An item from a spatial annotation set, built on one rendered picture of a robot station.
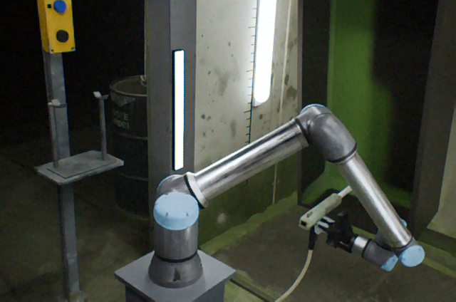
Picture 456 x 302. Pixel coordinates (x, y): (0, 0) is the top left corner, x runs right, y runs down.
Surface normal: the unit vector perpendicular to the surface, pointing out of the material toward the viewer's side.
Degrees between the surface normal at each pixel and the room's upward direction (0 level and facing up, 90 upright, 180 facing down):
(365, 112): 100
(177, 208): 5
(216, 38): 90
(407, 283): 0
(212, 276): 0
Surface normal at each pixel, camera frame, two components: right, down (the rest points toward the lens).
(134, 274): 0.04, -0.94
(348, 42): -0.64, 0.40
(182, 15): 0.75, 0.25
